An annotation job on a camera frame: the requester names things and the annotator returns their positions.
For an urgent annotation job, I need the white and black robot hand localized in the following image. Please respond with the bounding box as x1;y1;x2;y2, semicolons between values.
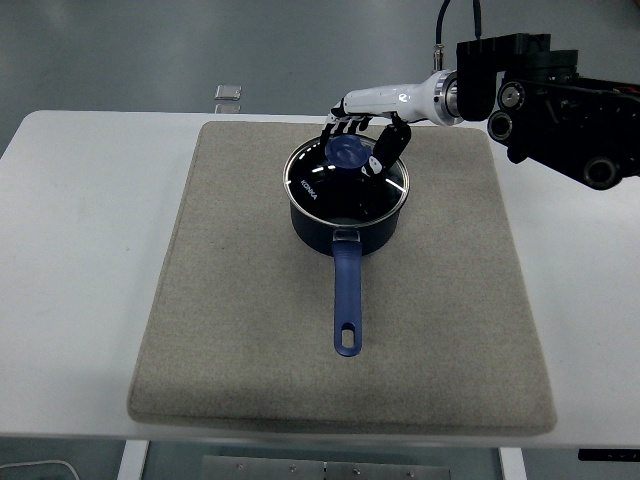
315;73;444;177

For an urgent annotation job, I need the glass lid with blue knob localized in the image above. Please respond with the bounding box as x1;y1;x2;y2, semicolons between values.
282;133;411;227

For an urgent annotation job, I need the beige fabric mat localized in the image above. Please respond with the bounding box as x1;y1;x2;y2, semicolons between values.
125;120;559;435

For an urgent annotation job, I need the grey metal plate with screws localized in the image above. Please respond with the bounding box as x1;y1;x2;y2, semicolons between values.
201;455;451;480

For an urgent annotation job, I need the white table leg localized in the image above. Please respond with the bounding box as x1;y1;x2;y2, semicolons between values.
117;439;150;480
498;447;527;480

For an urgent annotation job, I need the black control panel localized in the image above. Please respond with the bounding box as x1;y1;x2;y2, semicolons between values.
578;448;640;462

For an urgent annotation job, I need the dark blue saucepan with handle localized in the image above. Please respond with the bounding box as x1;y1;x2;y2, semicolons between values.
288;192;405;358

